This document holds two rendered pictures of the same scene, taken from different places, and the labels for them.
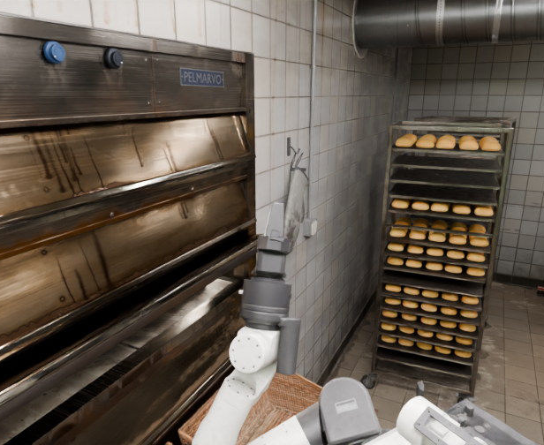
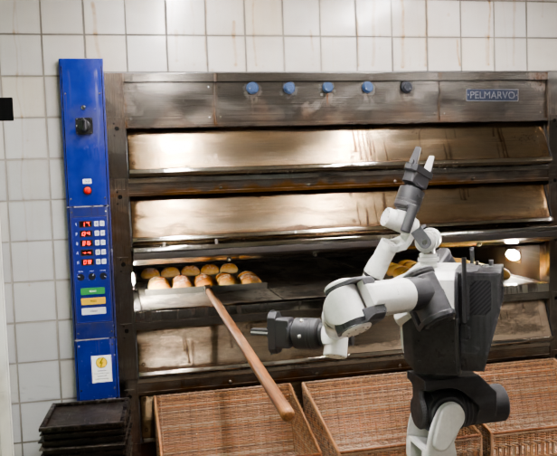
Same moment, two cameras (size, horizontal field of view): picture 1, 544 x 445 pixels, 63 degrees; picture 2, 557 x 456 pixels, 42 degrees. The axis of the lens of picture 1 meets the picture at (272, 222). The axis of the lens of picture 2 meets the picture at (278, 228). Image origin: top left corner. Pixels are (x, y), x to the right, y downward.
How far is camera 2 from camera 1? 2.05 m
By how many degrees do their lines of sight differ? 52
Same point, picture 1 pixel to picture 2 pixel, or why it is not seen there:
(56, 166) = (361, 146)
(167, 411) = not seen: hidden behind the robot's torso
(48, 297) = (345, 217)
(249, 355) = (385, 216)
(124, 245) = not seen: hidden behind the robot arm
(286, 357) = (404, 222)
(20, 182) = (339, 151)
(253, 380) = (399, 242)
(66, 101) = (372, 111)
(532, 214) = not seen: outside the picture
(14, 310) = (327, 216)
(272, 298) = (404, 193)
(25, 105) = (349, 114)
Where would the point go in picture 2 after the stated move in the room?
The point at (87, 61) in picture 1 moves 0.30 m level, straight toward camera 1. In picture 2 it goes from (389, 90) to (360, 82)
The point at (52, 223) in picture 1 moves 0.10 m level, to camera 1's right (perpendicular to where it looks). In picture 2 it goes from (354, 177) to (372, 176)
